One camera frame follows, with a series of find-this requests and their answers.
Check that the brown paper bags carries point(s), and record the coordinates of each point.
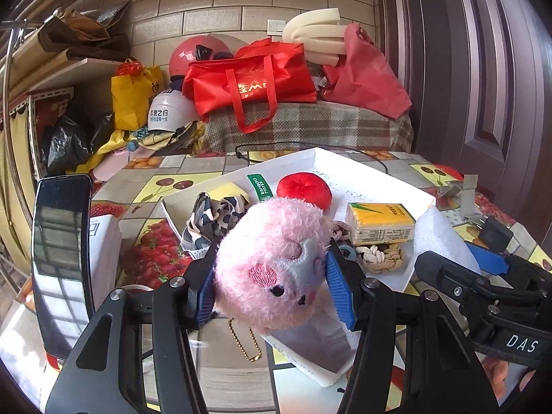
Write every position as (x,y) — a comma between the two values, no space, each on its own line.
(82,34)

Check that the green packet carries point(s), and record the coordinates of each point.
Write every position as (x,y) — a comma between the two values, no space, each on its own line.
(258,185)

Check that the red cloth bag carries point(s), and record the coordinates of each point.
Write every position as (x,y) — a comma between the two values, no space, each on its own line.
(366,77)

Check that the yellow curtain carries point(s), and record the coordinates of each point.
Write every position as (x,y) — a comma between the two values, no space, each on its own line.
(15,172)

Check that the white helmet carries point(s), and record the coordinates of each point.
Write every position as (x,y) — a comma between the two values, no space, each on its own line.
(170,112)

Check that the black plastic bag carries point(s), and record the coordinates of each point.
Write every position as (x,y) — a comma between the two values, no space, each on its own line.
(69,142)

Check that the pink cloth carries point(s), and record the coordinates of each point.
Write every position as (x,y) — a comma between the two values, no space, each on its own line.
(110,168)

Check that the wooden shelf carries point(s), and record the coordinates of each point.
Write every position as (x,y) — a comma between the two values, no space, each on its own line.
(56,69)

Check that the fruit print tablecloth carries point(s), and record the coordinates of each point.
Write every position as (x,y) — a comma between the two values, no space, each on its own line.
(142,189)

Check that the chrome curved pole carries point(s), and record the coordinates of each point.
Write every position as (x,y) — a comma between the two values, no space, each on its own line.
(8,116)

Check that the white foam strips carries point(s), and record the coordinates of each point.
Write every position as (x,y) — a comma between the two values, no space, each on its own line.
(315,36)

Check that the yellow sponge block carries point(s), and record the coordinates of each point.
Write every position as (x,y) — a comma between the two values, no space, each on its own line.
(228,189)

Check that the red tote bag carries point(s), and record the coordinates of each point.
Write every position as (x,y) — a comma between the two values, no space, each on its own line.
(254,77)

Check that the white wall switch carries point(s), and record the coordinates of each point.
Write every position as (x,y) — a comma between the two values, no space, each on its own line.
(276,27)

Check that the white cardboard box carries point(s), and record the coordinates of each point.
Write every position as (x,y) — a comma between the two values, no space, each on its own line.
(336,168)

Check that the red helmet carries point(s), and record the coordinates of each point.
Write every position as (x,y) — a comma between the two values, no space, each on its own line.
(185,58)

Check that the pink plush toy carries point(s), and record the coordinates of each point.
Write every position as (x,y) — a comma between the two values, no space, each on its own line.
(276,233)

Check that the yellow cloth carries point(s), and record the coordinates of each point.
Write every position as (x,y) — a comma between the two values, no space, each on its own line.
(105,149)

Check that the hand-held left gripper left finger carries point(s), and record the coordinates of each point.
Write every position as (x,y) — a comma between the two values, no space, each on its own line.
(202,298)

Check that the brown door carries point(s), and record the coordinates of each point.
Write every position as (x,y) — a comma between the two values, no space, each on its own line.
(465,73)

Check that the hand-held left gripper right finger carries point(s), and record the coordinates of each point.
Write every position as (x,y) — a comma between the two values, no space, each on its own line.
(340,294)

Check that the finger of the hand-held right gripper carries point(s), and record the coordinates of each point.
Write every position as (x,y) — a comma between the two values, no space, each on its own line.
(453,280)
(487,258)

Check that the black smartphone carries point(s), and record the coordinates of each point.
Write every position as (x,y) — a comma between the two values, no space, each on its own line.
(60,258)

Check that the plaid covered box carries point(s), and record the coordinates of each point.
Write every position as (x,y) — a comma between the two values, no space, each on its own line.
(323,127)

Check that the leopard print cloth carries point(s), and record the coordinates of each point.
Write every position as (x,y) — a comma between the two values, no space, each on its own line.
(202,224)

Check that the metal bracket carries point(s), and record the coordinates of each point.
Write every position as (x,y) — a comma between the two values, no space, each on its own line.
(468,198)

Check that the yellow shopping bag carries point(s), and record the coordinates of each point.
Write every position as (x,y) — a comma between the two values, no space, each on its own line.
(133,99)

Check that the red plush toy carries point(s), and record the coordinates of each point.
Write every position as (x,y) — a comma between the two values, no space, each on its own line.
(302,189)

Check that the yellow tissue packet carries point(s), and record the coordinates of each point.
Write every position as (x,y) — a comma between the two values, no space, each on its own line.
(379,224)

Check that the white carton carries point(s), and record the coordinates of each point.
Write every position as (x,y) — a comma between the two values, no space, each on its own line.
(105,258)

